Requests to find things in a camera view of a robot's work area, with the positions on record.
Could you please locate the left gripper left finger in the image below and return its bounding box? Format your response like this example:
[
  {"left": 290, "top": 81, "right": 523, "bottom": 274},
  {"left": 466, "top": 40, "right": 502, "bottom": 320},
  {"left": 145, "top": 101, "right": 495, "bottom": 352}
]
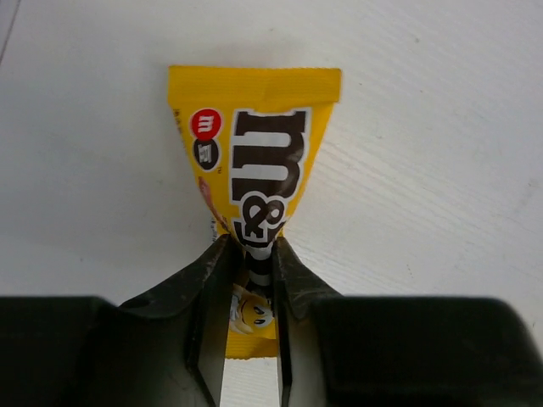
[{"left": 1, "top": 236, "right": 243, "bottom": 406}]

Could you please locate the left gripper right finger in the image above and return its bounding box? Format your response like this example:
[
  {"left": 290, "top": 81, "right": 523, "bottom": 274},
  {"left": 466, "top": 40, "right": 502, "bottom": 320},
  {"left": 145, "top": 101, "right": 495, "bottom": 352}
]
[{"left": 271, "top": 237, "right": 542, "bottom": 406}]

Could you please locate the yellow M&M's packet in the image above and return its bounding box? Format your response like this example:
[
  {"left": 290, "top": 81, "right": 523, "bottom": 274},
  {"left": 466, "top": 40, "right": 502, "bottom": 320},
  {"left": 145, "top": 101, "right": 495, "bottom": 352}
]
[{"left": 167, "top": 65, "right": 342, "bottom": 360}]

